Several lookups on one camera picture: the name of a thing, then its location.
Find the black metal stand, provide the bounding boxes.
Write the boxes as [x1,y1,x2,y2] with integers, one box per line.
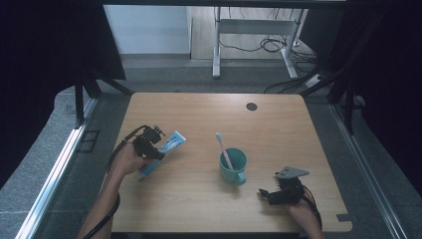
[300,69,366,135]
[74,68,135,128]

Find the white and blue toothpaste tube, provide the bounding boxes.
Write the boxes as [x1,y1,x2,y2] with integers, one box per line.
[136,129,187,181]

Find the person's right hand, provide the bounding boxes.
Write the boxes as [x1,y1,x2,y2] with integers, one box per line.
[284,192,320,230]

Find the teal cup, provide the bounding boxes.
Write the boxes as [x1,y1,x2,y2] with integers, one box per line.
[219,147,249,186]

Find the aluminium rail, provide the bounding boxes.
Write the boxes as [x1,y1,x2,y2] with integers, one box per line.
[14,98,99,239]
[329,103,409,239]

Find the white power strip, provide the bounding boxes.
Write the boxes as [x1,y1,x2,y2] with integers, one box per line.
[305,74,324,89]

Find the black curtain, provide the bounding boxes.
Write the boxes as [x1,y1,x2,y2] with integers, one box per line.
[300,0,422,197]
[0,0,127,190]

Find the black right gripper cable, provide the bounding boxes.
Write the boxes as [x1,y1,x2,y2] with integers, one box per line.
[301,184,323,231]

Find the person's left hand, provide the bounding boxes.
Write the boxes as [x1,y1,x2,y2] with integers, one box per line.
[110,141,153,178]

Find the pink and white toothbrush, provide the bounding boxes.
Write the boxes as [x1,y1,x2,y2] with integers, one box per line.
[215,131,235,171]

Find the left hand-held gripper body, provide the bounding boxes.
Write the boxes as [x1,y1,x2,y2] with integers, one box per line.
[132,124,166,160]

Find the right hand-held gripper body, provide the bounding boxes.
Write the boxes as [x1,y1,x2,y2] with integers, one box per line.
[268,165,311,206]

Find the white metal desk frame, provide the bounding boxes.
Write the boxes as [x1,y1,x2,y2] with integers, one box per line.
[212,6,309,80]

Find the black floor cables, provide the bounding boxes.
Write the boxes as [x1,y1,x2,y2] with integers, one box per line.
[218,7,332,95]

